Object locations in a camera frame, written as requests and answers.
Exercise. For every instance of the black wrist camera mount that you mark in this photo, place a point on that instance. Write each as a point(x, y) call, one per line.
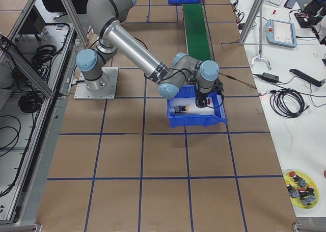
point(218, 87)

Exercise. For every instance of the aluminium frame post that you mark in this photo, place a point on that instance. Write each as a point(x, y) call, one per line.
point(256, 7)

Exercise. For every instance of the green conveyor belt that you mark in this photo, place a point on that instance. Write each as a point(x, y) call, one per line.
point(195, 30)

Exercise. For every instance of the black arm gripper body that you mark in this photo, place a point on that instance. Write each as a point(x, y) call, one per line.
point(200, 97)

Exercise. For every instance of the white foam pad right bin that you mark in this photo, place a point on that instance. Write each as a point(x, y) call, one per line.
point(193, 109)

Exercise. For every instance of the blue right storage bin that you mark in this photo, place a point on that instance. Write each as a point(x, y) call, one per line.
point(205, 120)

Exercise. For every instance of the yellow plate of buttons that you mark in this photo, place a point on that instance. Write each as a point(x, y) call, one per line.
point(302, 190)

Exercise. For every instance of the yellow push button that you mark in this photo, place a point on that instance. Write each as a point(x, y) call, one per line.
point(181, 109)

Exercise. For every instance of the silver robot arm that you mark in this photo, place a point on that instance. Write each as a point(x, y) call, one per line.
point(105, 17)

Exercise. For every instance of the black power adapter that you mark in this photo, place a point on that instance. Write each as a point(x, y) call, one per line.
point(270, 77)

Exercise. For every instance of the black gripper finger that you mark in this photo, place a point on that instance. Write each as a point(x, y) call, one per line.
point(201, 103)

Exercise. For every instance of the red push button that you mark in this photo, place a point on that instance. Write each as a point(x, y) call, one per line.
point(208, 101)

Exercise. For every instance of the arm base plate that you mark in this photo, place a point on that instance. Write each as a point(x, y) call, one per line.
point(103, 88)

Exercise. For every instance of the teach pendant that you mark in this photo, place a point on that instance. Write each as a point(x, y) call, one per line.
point(281, 33)

